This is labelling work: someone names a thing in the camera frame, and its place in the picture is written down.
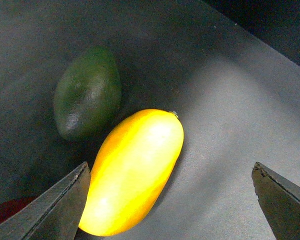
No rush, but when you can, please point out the red apple near front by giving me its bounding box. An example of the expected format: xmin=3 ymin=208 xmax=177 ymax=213
xmin=0 ymin=196 xmax=37 ymax=224

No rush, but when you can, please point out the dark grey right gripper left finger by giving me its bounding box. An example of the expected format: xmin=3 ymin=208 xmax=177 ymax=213
xmin=0 ymin=162 xmax=91 ymax=240

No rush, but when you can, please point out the green avocado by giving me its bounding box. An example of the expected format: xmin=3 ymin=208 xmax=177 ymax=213
xmin=53 ymin=46 xmax=122 ymax=141

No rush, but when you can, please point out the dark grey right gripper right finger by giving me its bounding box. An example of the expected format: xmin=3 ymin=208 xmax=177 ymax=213
xmin=251 ymin=162 xmax=300 ymax=240

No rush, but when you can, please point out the yellow mango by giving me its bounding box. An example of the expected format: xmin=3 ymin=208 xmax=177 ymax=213
xmin=78 ymin=109 xmax=184 ymax=237

